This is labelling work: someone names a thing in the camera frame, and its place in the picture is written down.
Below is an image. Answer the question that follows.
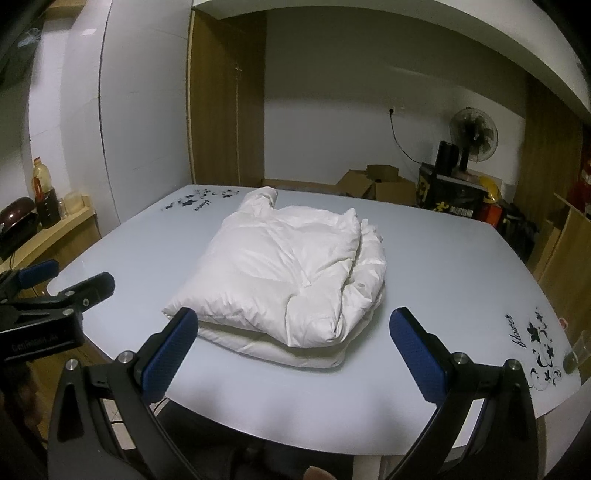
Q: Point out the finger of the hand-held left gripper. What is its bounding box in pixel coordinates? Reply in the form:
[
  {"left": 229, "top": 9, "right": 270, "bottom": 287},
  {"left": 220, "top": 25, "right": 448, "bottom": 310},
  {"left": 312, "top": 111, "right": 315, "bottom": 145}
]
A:
[
  {"left": 45, "top": 272, "right": 115, "bottom": 319},
  {"left": 0, "top": 259, "right": 60, "bottom": 301}
]

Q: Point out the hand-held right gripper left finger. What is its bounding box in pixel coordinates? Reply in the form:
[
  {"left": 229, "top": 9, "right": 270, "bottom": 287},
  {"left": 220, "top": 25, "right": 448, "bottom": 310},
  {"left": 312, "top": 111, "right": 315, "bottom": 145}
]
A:
[{"left": 46, "top": 307, "right": 204, "bottom": 480}]

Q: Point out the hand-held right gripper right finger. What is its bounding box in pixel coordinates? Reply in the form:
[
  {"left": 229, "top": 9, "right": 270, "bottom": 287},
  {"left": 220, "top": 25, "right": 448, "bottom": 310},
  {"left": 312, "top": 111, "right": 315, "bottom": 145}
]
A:
[{"left": 389, "top": 307, "right": 539, "bottom": 480}]

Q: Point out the white puffer jacket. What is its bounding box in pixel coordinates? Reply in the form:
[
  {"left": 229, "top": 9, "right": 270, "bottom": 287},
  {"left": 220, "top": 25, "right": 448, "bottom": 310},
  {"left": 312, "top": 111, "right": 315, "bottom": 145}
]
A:
[{"left": 161, "top": 186, "right": 387, "bottom": 369}]

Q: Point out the wooden counter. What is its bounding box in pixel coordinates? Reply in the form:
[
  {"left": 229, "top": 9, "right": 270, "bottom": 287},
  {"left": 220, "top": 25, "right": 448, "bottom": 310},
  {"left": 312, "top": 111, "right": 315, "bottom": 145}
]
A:
[{"left": 0, "top": 205, "right": 103, "bottom": 324}]

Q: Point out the dark red pot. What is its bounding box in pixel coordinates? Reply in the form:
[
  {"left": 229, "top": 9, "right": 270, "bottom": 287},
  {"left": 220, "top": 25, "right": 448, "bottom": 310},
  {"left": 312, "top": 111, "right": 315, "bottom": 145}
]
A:
[{"left": 0, "top": 196, "right": 40, "bottom": 246}]

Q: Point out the clear glass cup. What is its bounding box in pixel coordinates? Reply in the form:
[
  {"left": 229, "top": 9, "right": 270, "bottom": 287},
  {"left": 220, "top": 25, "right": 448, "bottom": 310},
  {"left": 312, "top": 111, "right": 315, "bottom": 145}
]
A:
[{"left": 563, "top": 335, "right": 591, "bottom": 376}]

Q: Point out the orange box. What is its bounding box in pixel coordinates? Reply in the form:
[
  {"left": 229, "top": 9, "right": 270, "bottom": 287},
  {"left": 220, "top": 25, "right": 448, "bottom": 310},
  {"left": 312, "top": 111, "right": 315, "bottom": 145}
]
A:
[{"left": 477, "top": 201, "right": 502, "bottom": 227}]

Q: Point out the black printed box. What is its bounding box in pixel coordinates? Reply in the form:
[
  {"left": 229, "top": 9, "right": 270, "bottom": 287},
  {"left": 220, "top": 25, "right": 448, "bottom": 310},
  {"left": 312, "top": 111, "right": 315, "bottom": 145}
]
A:
[{"left": 418, "top": 162, "right": 486, "bottom": 219}]

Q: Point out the black bag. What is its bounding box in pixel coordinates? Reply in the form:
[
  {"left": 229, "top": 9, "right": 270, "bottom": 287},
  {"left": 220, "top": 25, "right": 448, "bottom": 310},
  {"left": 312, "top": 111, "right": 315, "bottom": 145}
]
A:
[{"left": 501, "top": 203, "right": 539, "bottom": 260}]

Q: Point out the open cardboard box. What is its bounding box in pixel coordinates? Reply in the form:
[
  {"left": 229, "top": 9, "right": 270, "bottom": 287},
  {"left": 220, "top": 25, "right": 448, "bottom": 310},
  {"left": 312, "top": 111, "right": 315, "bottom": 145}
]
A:
[
  {"left": 367, "top": 165, "right": 417, "bottom": 206},
  {"left": 336, "top": 170, "right": 377, "bottom": 199}
]

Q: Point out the light wooden cabinet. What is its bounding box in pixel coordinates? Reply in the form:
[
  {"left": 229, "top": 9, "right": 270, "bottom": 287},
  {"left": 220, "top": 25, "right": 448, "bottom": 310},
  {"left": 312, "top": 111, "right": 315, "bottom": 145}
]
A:
[{"left": 538, "top": 191, "right": 591, "bottom": 334}]

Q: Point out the yellow helmet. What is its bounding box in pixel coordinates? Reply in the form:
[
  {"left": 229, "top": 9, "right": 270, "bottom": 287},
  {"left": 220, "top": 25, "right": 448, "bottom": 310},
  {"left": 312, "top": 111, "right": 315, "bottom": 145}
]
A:
[{"left": 480, "top": 175, "right": 502, "bottom": 204}]

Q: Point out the black cylinder speaker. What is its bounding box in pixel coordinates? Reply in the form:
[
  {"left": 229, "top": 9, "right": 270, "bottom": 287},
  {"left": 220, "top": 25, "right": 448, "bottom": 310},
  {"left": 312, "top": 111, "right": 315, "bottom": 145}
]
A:
[{"left": 436, "top": 141, "right": 463, "bottom": 174}]

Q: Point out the wooden wardrobe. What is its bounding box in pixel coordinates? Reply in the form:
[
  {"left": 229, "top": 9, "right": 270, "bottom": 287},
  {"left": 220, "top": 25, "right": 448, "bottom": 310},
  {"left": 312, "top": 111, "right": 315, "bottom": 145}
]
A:
[{"left": 187, "top": 9, "right": 267, "bottom": 186}]

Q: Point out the dark glass panel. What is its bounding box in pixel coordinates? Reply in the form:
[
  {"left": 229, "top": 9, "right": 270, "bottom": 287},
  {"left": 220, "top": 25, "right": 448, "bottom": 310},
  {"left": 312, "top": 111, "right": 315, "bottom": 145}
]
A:
[{"left": 0, "top": 0, "right": 43, "bottom": 89}]

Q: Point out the black standing fan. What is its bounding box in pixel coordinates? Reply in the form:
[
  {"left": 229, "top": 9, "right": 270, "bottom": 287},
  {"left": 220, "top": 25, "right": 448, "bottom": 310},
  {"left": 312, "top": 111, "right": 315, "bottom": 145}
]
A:
[{"left": 449, "top": 107, "right": 499, "bottom": 175}]

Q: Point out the red object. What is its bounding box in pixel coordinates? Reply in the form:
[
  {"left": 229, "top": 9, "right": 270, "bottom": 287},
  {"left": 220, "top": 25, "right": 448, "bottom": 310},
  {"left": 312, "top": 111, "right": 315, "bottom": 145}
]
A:
[{"left": 568, "top": 159, "right": 591, "bottom": 219}]

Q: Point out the dark wooden cabinet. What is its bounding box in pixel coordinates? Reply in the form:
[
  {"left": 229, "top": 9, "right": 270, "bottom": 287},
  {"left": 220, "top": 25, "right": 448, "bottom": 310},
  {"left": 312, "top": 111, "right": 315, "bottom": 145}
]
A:
[{"left": 525, "top": 78, "right": 585, "bottom": 271}]

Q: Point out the black power cable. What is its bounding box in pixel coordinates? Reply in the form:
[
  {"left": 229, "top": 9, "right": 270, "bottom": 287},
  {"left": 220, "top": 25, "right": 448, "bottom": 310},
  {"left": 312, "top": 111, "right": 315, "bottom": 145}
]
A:
[{"left": 390, "top": 113, "right": 424, "bottom": 164}]

